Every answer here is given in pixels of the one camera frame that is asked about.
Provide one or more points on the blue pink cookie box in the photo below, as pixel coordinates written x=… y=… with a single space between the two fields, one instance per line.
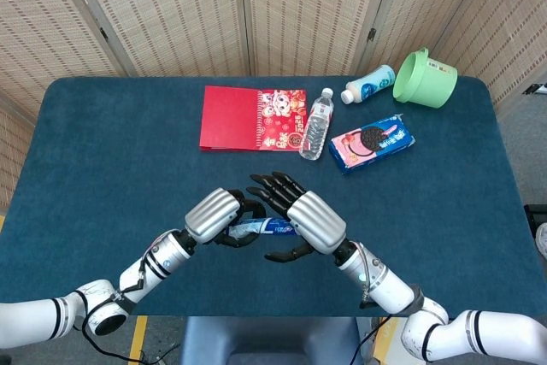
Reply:
x=372 y=143

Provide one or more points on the small black white device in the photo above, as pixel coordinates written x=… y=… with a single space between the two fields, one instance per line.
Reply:
x=536 y=88

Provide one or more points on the clear plastic water bottle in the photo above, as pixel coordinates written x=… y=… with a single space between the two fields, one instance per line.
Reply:
x=316 y=125

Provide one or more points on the yellow cardboard box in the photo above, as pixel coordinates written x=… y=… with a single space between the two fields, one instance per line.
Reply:
x=389 y=339

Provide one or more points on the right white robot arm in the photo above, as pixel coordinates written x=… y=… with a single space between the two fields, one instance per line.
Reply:
x=384 y=284

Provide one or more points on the red spiral desk calendar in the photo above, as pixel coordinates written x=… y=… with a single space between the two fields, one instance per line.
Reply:
x=231 y=119

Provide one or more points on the woven bamboo screen panel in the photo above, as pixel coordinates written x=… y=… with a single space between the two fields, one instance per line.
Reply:
x=307 y=10
x=427 y=1
x=513 y=19
x=42 y=19
x=171 y=10
x=8 y=155

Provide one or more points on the black box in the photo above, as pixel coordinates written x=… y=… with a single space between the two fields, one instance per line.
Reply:
x=536 y=215

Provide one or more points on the teal table cloth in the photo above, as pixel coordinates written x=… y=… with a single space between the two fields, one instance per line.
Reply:
x=128 y=168

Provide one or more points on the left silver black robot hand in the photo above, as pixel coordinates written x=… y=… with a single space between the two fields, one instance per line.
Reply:
x=209 y=215

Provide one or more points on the green plastic cup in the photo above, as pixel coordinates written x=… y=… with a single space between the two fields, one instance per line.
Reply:
x=431 y=83

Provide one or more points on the blue white toothpaste tube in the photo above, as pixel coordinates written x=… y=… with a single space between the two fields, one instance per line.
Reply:
x=273 y=227

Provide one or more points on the black screen hinge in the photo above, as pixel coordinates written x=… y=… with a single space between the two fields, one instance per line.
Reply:
x=371 y=34
x=104 y=33

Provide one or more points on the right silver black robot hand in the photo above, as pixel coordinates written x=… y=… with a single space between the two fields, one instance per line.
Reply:
x=316 y=219

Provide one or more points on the white blue drink bottle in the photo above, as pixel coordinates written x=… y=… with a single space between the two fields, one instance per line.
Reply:
x=369 y=85

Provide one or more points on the white rounded object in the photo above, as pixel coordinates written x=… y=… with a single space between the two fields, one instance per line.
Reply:
x=542 y=241

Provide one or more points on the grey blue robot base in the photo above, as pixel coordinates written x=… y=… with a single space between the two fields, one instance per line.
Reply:
x=269 y=339

